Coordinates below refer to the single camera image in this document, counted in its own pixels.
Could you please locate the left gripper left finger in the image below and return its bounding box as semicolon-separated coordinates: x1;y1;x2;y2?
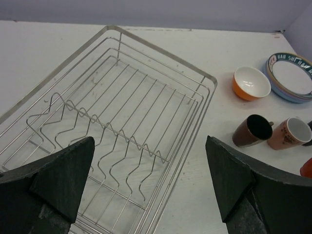
0;136;95;234

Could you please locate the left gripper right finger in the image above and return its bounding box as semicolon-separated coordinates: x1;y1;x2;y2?
205;136;312;234

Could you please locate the orange red mug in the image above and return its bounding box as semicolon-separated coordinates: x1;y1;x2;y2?
300;158;312;178

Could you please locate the brown striped mug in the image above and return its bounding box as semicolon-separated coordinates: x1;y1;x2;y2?
232;114;274;147

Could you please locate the pink textured cup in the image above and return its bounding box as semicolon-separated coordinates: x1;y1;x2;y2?
267;117;307;150

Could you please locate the black mug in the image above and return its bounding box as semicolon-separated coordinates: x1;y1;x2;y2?
303;121;312;146

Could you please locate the orange bowl white inside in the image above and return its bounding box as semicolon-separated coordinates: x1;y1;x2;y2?
232;67;271;101

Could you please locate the blue plate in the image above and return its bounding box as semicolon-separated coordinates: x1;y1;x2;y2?
262;60;312;104

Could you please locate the dark green plate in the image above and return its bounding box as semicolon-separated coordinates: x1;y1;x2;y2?
265;52;312;100

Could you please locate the metal wire dish rack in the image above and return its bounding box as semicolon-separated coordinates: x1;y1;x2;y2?
0;25;217;234

